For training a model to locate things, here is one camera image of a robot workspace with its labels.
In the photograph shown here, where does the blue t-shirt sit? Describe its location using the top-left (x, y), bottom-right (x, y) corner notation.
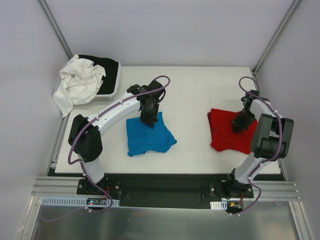
top-left (126, 112), bottom-right (177, 157)

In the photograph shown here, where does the red t-shirt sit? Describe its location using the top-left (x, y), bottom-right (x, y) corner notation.
top-left (207, 108), bottom-right (258, 155)

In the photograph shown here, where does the white laundry basket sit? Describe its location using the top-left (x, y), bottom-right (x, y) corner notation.
top-left (53, 58), bottom-right (123, 103)

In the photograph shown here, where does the white t-shirt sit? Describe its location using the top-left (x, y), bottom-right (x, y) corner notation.
top-left (53, 54), bottom-right (106, 118)

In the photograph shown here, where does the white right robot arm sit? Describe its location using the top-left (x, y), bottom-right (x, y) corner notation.
top-left (224, 90), bottom-right (294, 199)

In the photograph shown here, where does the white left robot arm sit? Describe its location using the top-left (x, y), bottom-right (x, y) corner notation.
top-left (67, 79), bottom-right (167, 195)

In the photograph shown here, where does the black t-shirt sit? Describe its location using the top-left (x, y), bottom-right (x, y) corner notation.
top-left (79, 54), bottom-right (120, 95)

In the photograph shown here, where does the black robot base mount plate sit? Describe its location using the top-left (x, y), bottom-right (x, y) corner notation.
top-left (76, 173), bottom-right (254, 209)

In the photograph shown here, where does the aluminium frame post right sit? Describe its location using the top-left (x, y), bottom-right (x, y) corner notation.
top-left (251, 0), bottom-right (303, 76)

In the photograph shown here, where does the aluminium frame post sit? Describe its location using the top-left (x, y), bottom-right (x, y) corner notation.
top-left (37, 0), bottom-right (73, 59)
top-left (251, 0), bottom-right (303, 76)

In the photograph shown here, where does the white slotted cable duct right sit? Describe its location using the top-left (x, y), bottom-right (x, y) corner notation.
top-left (210, 200), bottom-right (228, 211)

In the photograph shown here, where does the white slotted cable duct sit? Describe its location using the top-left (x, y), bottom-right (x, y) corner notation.
top-left (210, 200), bottom-right (228, 211)
top-left (42, 196), bottom-right (111, 208)

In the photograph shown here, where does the aluminium table edge rail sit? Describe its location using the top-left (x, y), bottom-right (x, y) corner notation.
top-left (31, 176), bottom-right (302, 202)

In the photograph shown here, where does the aluminium frame post left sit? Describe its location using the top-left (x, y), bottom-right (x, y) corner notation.
top-left (37, 0), bottom-right (73, 59)

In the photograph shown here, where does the white slotted cable duct left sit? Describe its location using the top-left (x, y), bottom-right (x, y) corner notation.
top-left (42, 196), bottom-right (111, 208)

